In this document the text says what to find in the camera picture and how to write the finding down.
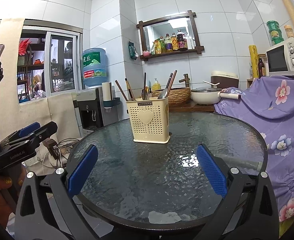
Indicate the dark glass bottle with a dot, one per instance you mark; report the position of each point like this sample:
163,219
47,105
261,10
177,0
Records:
261,68

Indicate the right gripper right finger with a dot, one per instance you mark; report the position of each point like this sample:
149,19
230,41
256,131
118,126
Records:
258,220

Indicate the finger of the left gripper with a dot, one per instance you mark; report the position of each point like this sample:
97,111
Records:
22,132
33,140

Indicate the wooden framed mirror shelf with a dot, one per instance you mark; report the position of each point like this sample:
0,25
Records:
169,35

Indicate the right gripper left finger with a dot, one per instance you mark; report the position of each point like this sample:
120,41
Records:
34,217

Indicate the left hand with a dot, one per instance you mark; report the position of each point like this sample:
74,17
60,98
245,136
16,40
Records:
5,208

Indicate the brown wooden chopstick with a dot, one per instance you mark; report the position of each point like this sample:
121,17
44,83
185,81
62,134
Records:
121,90

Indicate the wooden chair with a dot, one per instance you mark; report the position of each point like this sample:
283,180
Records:
52,147

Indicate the steel spoon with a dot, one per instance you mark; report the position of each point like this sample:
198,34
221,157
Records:
163,94

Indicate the white brown rice cooker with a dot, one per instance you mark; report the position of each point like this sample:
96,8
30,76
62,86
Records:
224,79

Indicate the green stacked containers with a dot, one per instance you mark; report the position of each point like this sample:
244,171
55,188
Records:
275,32

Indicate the brown wooden counter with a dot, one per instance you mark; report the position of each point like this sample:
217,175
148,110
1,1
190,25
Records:
191,106

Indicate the white pan with lid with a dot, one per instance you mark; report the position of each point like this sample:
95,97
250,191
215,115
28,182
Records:
211,96

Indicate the yellow roll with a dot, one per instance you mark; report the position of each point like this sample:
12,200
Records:
254,60

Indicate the black gold chopstick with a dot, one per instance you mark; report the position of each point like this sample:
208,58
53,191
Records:
130,90

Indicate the white microwave oven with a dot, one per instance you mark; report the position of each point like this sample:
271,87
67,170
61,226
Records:
281,58

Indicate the woven basin sink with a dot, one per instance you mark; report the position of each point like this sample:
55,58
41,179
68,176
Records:
179,96

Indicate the dark brown chopstick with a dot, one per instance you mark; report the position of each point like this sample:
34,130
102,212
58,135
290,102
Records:
169,79

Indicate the purple floral cloth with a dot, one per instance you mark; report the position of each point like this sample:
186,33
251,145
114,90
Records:
268,106

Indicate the reddish wooden chopstick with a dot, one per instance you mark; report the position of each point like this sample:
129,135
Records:
171,83

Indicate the blue water bottle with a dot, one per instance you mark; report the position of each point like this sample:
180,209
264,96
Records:
94,69

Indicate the brass faucet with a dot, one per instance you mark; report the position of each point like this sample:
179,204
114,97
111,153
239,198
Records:
186,80

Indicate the water dispenser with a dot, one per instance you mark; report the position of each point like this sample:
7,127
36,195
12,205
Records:
92,112

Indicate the wooden handled spoon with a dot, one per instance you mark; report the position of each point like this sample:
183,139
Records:
144,93

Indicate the yellow soap dispenser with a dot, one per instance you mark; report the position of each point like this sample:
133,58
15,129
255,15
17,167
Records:
156,86

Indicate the beige perforated utensil holder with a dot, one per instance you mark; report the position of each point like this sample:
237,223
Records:
149,120

